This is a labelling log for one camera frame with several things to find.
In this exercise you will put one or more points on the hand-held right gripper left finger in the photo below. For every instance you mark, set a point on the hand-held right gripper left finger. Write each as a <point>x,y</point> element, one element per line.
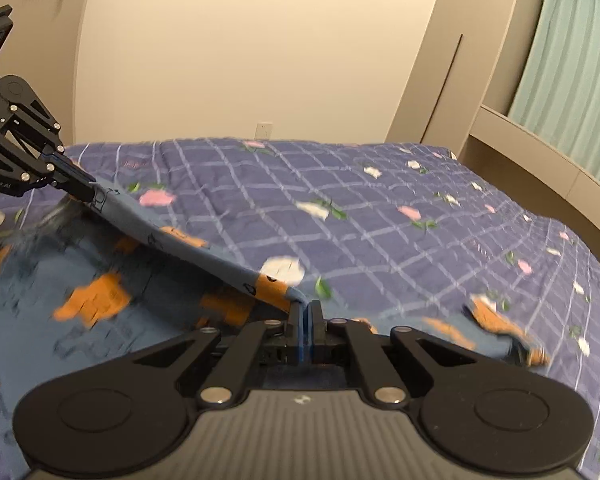
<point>297,332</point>

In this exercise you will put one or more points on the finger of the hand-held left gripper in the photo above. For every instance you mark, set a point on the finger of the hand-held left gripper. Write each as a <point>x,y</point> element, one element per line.
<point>72,173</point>
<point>75,189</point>

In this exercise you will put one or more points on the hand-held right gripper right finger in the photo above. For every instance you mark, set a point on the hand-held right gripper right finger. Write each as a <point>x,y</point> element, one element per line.
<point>311,332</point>

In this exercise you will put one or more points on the blue pants with orange patches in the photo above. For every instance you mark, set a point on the blue pants with orange patches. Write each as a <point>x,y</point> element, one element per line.
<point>130,270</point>

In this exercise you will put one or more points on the blue checked floral quilt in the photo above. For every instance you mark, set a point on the blue checked floral quilt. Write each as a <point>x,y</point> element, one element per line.
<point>355,220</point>

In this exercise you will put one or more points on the beige wardrobe with curved slot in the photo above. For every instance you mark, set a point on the beige wardrobe with curved slot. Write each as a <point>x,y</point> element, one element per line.
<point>455,60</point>

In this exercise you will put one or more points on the light green curtain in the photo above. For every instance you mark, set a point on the light green curtain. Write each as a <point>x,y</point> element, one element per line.
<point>570,60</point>

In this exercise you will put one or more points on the white wall outlet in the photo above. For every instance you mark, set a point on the white wall outlet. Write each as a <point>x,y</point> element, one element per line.
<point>264,130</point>

